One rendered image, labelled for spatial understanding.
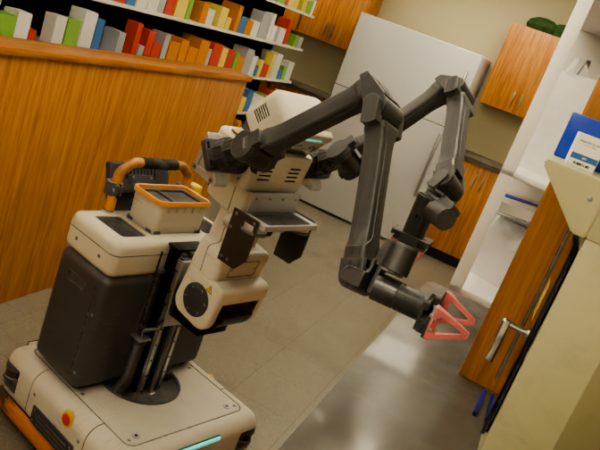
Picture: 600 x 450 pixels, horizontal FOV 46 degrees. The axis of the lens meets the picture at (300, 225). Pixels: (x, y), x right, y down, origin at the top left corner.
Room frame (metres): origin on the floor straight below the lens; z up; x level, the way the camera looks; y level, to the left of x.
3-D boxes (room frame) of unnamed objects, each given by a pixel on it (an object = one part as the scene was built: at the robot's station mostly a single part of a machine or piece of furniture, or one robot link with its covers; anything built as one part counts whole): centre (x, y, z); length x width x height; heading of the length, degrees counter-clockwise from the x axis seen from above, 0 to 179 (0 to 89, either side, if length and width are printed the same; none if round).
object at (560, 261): (1.35, -0.50, 1.19); 0.30 x 0.01 x 0.40; 163
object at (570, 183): (1.36, -0.45, 1.46); 0.32 x 0.12 x 0.10; 163
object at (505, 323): (1.25, -0.44, 1.17); 0.05 x 0.03 x 0.10; 73
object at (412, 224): (1.73, -0.28, 1.21); 0.10 x 0.07 x 0.07; 73
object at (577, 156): (1.33, -0.44, 1.54); 0.05 x 0.05 x 0.06; 78
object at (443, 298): (1.32, -0.34, 1.16); 0.09 x 0.07 x 0.07; 74
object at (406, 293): (1.31, -0.26, 1.16); 0.10 x 0.07 x 0.07; 164
